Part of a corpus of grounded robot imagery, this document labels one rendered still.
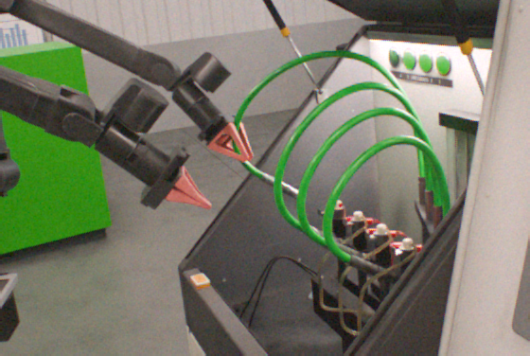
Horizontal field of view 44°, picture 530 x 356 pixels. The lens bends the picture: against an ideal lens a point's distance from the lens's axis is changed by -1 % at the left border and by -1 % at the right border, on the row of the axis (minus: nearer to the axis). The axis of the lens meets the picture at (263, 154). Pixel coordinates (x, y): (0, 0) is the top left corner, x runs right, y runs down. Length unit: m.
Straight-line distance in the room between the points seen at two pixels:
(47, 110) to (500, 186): 0.64
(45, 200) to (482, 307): 3.73
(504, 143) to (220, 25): 6.98
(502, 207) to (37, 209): 3.78
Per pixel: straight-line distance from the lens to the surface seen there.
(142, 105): 1.00
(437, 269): 1.03
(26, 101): 1.00
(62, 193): 4.48
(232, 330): 1.30
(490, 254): 0.97
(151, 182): 1.04
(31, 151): 4.39
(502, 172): 0.95
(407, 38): 1.46
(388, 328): 1.02
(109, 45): 1.41
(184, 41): 7.72
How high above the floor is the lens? 1.59
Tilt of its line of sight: 15 degrees down
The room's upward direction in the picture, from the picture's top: 6 degrees counter-clockwise
